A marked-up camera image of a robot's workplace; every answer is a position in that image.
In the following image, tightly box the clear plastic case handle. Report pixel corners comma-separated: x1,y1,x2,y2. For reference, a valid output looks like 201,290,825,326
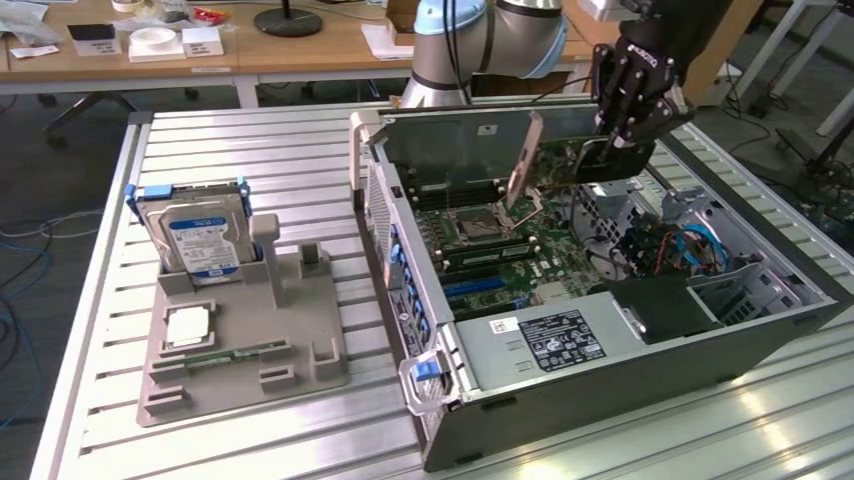
398,347,462,416

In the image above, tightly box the black power cable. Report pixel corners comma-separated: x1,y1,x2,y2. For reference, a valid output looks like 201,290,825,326
543,74,596,97

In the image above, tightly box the white box with black top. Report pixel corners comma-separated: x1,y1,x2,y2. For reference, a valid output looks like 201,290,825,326
65,23,124,56

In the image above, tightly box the green motherboard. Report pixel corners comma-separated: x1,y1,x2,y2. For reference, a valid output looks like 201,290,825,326
399,164,622,321

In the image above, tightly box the black lamp base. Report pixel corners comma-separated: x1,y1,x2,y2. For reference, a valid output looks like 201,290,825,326
252,0,325,39

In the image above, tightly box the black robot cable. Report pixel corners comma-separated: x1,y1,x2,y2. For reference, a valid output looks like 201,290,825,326
443,0,474,107

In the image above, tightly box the perforated metal disk cage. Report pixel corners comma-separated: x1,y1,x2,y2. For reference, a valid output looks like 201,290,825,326
571,179,668,241

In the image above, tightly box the clear plastic bag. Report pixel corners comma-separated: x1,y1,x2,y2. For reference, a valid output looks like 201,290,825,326
0,12,65,46

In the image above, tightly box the open black PC case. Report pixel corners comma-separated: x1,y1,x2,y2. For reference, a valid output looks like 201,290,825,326
349,92,854,474

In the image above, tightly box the brown cardboard box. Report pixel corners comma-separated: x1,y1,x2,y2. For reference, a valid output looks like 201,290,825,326
386,0,419,34

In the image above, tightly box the long expansion slot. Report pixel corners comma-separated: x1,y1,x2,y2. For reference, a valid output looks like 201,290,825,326
442,276,507,297

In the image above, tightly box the blue floor cable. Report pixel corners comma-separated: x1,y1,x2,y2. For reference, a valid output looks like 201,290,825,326
0,234,53,431

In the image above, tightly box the blue data wire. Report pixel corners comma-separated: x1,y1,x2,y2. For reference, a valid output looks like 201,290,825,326
671,223,730,275

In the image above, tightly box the CPU socket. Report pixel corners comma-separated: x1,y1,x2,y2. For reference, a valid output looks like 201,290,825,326
450,207,508,242

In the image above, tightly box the black expansion slot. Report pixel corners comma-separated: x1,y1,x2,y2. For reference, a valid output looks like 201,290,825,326
440,266,503,281

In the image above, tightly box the black chair base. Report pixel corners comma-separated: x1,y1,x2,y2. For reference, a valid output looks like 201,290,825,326
36,87,201,146

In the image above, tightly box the flat white box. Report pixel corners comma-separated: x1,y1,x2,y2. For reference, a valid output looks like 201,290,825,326
127,37,188,64

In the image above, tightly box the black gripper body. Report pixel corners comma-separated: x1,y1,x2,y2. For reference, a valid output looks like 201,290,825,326
612,0,732,109

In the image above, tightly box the silver CPU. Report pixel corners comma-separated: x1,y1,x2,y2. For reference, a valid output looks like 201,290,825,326
164,308,215,349

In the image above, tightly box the grey metal disk bay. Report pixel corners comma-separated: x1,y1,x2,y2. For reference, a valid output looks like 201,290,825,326
686,259,806,329

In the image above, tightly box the wooden desk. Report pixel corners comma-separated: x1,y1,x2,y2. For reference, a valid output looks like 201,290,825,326
0,0,606,109

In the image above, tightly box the hard disk in blue caddy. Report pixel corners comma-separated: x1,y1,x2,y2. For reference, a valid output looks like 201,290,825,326
124,178,253,289

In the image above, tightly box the bag with dark contents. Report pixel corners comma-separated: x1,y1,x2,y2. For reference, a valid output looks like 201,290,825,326
143,0,195,24

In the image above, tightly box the green RAM stick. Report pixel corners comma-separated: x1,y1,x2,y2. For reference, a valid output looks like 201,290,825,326
183,344,281,367

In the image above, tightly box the silver chipset heatsink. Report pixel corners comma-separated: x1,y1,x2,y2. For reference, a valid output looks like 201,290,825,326
532,284,576,303

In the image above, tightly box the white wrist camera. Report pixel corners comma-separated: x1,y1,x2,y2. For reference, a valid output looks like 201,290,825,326
578,0,630,22

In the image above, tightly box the white booklet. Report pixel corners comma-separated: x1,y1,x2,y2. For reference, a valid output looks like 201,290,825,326
362,23,419,61

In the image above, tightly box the white desk leg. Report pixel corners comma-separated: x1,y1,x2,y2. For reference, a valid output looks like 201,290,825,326
726,0,833,101

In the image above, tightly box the graphics card with metal bracket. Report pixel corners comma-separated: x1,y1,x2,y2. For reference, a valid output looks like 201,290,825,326
504,109,654,207

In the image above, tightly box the black RAM slot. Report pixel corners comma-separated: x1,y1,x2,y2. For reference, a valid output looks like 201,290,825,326
411,183,507,195
412,189,508,200
414,195,508,206
416,200,508,212

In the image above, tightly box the grey power supply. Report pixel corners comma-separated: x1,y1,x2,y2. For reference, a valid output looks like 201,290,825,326
439,292,646,394

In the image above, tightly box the wooden cabinet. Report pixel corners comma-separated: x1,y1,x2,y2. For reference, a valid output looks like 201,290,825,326
559,0,766,114

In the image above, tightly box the grey parts rack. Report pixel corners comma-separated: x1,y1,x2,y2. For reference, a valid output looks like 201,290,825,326
136,212,352,431

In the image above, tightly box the small white box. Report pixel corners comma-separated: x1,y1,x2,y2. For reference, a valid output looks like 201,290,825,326
180,27,224,59

